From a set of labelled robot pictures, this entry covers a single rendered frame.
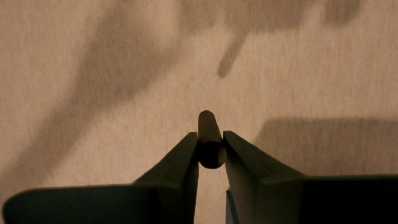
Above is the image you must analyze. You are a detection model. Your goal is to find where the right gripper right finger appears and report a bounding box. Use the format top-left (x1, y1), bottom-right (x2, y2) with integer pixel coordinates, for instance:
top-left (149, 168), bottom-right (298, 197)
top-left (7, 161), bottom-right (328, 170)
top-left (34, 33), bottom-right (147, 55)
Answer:
top-left (223, 130), bottom-right (398, 224)

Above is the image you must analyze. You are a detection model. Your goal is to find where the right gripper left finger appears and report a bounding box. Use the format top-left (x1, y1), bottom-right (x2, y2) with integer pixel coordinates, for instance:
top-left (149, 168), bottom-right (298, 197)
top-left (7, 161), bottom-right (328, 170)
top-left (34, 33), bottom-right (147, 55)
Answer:
top-left (1, 132), bottom-right (199, 224)

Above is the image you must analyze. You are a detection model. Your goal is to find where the dark brown peg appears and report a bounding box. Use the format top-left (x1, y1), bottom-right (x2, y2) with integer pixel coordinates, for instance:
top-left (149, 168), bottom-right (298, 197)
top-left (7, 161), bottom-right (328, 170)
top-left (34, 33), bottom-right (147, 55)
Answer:
top-left (198, 110), bottom-right (227, 169)

